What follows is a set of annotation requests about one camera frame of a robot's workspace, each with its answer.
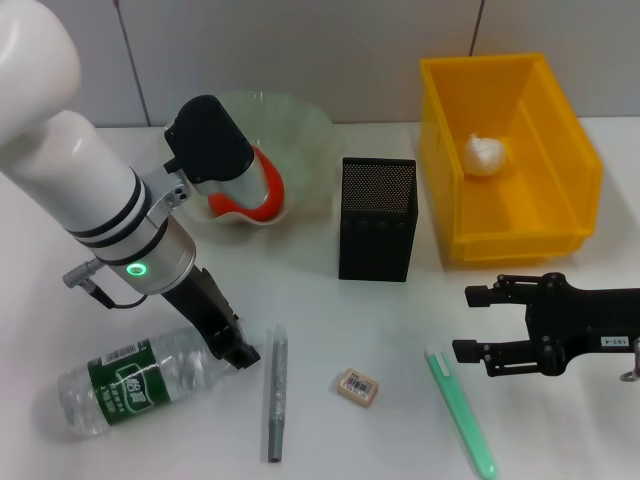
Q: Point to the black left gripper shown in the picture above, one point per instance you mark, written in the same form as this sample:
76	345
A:
200	305

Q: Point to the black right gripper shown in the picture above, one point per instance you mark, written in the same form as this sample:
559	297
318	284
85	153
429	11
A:
585	325

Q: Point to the clear green-label water bottle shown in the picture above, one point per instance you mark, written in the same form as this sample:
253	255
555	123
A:
130	375

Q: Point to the white paper ball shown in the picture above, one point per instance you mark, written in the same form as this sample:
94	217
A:
485	155

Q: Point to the red-orange toy orange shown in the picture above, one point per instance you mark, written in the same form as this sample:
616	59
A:
275	190

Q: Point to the grey glitter pen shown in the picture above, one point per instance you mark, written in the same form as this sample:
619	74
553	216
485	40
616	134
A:
275	425

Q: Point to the beige eraser with barcode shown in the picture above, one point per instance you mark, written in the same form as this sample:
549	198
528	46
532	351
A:
357	389

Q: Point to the black mesh pen holder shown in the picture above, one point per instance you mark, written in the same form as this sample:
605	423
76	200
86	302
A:
375	240

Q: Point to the translucent green wavy fruit plate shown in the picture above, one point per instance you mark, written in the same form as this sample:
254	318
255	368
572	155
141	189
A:
300	130

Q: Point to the yellow plastic bin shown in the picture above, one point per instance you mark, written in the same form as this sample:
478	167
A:
530	215

